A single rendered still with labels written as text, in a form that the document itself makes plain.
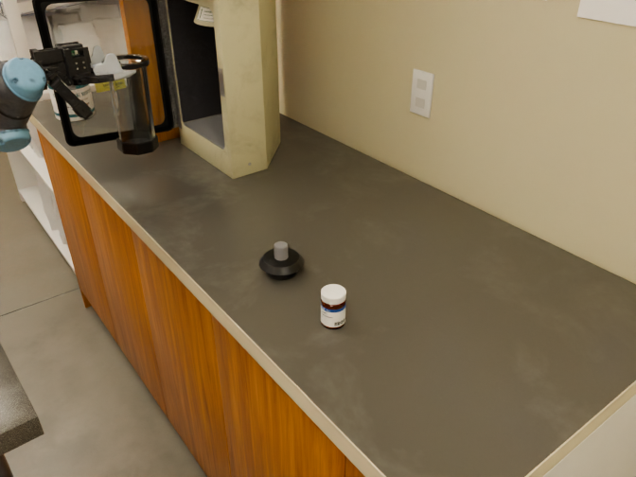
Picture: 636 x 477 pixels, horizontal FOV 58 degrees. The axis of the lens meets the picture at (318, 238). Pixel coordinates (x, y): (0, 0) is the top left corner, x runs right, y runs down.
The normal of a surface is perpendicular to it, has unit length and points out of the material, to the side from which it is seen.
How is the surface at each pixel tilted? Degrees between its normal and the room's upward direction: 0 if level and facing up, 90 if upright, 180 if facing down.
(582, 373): 0
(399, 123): 90
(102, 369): 0
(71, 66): 90
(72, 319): 0
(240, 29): 90
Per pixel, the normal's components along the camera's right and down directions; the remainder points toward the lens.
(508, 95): -0.80, 0.32
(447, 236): 0.00, -0.85
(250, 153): 0.61, 0.42
